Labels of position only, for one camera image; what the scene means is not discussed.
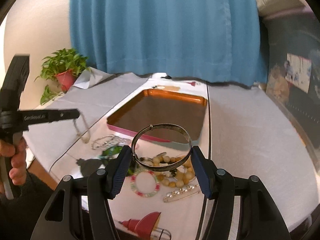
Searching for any green black smartwatch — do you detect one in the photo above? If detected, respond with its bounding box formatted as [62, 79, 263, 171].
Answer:
[99, 146, 136, 177]

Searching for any pink green bead bracelet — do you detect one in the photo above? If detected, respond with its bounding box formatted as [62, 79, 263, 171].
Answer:
[130, 171, 161, 198]

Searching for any pearl safety pin brooch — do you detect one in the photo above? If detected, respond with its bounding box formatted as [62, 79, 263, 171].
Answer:
[163, 184, 201, 203]

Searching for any large beige bead bracelet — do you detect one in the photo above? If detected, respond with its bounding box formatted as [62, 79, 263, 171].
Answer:
[139, 152, 196, 189]

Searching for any white pearl bracelet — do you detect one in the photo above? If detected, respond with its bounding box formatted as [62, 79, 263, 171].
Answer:
[90, 134, 132, 151]

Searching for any metal bangle bracelet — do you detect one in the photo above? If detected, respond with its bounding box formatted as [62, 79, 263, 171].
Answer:
[131, 123, 193, 172]

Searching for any person left hand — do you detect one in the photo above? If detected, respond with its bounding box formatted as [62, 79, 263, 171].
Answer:
[1, 138, 27, 186]

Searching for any potted green plant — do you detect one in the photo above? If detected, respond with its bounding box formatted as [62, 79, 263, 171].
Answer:
[34, 48, 89, 106]

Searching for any grey white table cloth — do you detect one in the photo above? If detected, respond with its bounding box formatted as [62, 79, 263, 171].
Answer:
[23, 72, 318, 240]

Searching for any orange metal tray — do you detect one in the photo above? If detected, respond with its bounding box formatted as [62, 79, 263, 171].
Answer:
[107, 89, 207, 141]

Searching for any clear storage bin purple lid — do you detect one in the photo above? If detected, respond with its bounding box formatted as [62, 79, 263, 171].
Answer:
[263, 7, 319, 171]

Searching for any blue curtain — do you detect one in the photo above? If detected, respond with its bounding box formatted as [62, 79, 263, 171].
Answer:
[69, 0, 268, 86]

